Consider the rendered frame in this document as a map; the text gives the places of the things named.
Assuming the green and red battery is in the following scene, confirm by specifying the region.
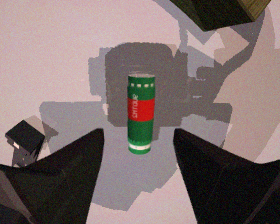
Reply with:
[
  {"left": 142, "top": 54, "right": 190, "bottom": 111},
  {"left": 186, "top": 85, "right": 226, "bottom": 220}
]
[{"left": 128, "top": 73, "right": 155, "bottom": 155}]

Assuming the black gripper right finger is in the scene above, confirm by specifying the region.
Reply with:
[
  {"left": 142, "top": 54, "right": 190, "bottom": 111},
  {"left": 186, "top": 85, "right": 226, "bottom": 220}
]
[{"left": 172, "top": 128, "right": 280, "bottom": 224}]

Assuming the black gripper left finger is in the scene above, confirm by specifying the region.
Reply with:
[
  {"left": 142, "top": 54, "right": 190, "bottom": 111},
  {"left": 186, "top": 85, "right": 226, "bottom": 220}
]
[{"left": 0, "top": 128, "right": 104, "bottom": 224}]

